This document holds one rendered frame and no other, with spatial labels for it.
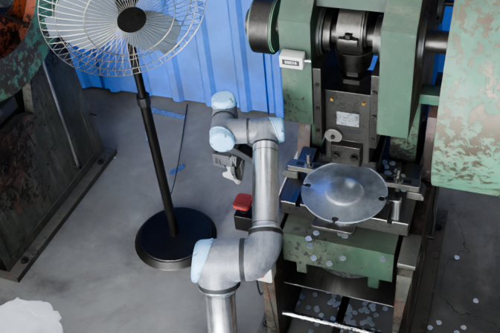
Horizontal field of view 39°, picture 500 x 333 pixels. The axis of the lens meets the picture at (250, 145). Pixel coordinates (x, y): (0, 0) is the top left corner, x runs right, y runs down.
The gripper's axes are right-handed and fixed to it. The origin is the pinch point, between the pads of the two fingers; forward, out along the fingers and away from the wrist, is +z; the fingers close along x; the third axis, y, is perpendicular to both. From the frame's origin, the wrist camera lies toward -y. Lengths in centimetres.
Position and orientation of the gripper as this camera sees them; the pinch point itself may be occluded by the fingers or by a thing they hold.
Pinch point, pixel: (240, 180)
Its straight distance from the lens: 233.3
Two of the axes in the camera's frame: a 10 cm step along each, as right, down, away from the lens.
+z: 0.9, 7.5, 6.6
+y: -9.4, -1.7, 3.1
